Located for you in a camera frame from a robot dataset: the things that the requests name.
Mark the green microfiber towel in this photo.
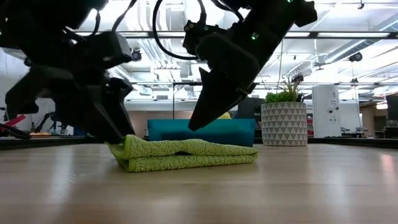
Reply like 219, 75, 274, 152
106, 134, 260, 174

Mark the potted succulent plant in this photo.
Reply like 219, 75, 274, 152
260, 74, 308, 147

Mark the black ceiling beam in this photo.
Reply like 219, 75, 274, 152
73, 30, 398, 40

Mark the black upright panel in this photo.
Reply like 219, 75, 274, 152
238, 96, 265, 121

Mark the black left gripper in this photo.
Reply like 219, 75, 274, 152
4, 63, 136, 145

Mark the teal plastic bin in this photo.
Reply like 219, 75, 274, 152
147, 118, 257, 147

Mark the black aluminium frame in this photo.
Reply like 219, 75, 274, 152
0, 136, 398, 151

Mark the white kiosk cabinet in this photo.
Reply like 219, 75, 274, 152
312, 85, 342, 138

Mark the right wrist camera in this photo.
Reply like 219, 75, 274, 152
182, 19, 233, 56

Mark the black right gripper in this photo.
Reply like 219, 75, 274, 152
187, 32, 261, 132

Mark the black looped camera cable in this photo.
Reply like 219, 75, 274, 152
152, 0, 208, 61

